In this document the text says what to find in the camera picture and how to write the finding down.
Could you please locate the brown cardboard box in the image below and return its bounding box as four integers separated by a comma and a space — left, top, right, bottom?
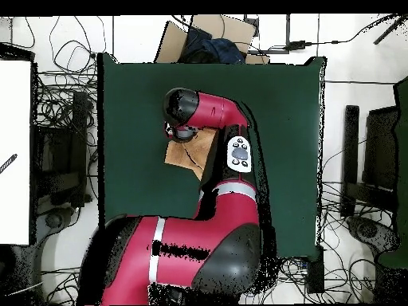
154, 14, 270, 65

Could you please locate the white board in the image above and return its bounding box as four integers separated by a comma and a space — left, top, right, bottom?
0, 59, 33, 245

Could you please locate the black tripod leg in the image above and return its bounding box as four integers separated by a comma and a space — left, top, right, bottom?
373, 14, 408, 45

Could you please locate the black office chair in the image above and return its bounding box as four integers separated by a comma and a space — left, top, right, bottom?
29, 90, 95, 237
340, 104, 401, 256

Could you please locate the dark green table cloth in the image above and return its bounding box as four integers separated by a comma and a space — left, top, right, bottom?
96, 52, 327, 261

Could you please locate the black striped rod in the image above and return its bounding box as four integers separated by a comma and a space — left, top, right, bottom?
0, 153, 18, 175

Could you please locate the black cable bundle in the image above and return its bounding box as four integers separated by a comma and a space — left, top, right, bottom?
280, 181, 396, 304

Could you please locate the black cable tangle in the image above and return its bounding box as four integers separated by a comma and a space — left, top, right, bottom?
31, 15, 108, 147

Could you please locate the dark blue clothing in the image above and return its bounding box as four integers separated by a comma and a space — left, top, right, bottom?
178, 26, 246, 65

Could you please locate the tan terry towel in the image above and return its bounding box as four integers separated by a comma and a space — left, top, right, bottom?
164, 127, 220, 182

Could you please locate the black floor cable heap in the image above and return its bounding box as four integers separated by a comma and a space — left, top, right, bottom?
41, 267, 82, 305

